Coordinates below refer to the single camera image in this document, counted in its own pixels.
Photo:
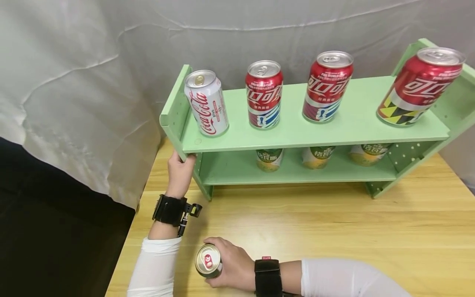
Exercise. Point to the gold-top can with red tab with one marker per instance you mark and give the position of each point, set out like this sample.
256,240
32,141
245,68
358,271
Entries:
207,260

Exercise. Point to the person's right forearm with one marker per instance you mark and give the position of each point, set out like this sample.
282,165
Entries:
345,280

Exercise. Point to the green wooden two-tier shelf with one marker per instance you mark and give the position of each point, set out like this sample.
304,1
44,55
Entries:
356,119

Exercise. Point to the person's left forearm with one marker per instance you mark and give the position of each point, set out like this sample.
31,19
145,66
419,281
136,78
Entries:
156,268

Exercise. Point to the red can with purple base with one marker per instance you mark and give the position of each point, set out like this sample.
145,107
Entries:
326,90

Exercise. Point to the person's left fingers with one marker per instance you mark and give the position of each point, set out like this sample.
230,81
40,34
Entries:
172,156

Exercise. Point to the black wrist band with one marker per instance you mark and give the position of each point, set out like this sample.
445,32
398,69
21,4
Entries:
268,278
170,210

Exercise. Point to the red can with blue stripes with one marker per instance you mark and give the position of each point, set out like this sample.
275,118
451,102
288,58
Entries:
264,97

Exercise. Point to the person's right thumb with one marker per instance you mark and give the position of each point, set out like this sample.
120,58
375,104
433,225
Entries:
214,282

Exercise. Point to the person's left hand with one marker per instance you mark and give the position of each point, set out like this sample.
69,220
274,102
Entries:
179,177

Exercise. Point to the person's left thumb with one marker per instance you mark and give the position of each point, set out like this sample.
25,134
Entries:
190,157

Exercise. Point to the person's right fingers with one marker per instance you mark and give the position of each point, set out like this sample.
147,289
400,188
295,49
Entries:
215,241

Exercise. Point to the red can yellow black pattern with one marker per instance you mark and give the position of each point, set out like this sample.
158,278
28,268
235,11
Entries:
417,90

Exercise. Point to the green yellow drink can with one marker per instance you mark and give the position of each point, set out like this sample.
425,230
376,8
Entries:
317,159
269,161
367,154

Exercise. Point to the person's right hand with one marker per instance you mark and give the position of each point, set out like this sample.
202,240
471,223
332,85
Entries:
235,266

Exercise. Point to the white cola can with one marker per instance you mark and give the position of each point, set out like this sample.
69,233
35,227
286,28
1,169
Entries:
207,105

